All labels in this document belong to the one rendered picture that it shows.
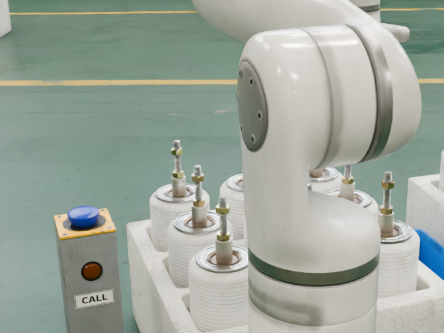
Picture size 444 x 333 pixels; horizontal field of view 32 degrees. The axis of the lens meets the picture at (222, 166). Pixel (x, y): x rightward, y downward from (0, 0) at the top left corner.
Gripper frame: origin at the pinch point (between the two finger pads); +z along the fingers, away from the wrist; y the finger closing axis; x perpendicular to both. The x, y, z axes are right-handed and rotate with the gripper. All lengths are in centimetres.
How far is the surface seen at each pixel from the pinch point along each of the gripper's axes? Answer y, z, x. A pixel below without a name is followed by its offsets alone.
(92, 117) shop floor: -141, 36, 29
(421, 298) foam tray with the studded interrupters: 18.5, 17.1, -4.5
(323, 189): -6.9, 10.9, 1.7
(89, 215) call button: -5.1, 2.2, -40.9
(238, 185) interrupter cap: -15.3, 9.9, -9.1
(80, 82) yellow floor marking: -184, 36, 47
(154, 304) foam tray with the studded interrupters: -9.2, 21.4, -29.9
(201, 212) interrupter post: -6.9, 7.9, -22.5
